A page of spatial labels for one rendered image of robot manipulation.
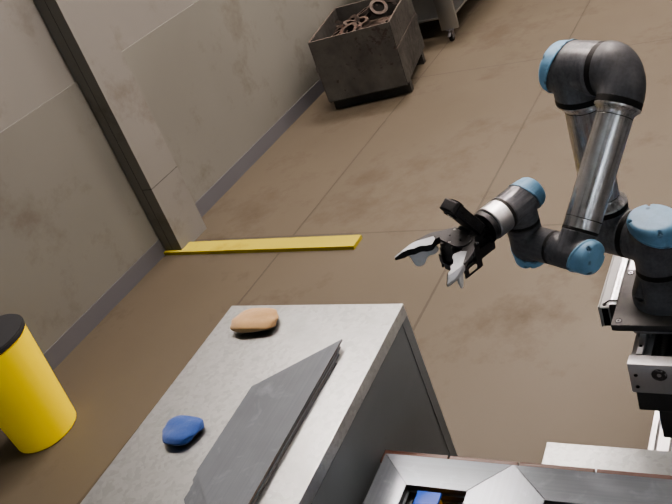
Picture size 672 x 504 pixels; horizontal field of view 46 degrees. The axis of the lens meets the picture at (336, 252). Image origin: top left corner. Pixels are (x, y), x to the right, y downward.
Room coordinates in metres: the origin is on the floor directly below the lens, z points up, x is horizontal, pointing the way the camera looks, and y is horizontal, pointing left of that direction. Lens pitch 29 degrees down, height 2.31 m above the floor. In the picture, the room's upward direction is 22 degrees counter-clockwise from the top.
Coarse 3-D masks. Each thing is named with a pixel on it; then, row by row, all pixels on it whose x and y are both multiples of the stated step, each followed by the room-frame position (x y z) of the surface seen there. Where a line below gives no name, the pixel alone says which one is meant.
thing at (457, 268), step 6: (462, 252) 1.35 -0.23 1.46; (456, 258) 1.34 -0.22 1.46; (462, 258) 1.33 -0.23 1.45; (456, 264) 1.32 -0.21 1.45; (462, 264) 1.32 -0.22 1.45; (450, 270) 1.31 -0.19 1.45; (456, 270) 1.31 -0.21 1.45; (462, 270) 1.31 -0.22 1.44; (450, 276) 1.30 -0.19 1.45; (456, 276) 1.30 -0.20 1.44; (462, 276) 1.33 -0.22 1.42; (450, 282) 1.29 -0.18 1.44; (462, 282) 1.33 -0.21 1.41
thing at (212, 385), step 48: (240, 336) 2.01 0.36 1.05; (288, 336) 1.92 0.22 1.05; (336, 336) 1.83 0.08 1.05; (384, 336) 1.75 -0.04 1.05; (192, 384) 1.87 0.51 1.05; (240, 384) 1.79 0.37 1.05; (336, 384) 1.63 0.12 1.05; (144, 432) 1.74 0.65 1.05; (336, 432) 1.46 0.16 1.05; (144, 480) 1.55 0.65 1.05; (192, 480) 1.49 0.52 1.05; (288, 480) 1.37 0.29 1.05
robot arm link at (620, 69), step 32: (608, 64) 1.49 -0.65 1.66; (640, 64) 1.48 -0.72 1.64; (608, 96) 1.46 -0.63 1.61; (640, 96) 1.44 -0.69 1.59; (608, 128) 1.43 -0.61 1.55; (608, 160) 1.41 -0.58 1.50; (576, 192) 1.41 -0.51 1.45; (608, 192) 1.39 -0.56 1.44; (576, 224) 1.37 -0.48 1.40; (544, 256) 1.40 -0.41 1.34; (576, 256) 1.33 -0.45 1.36
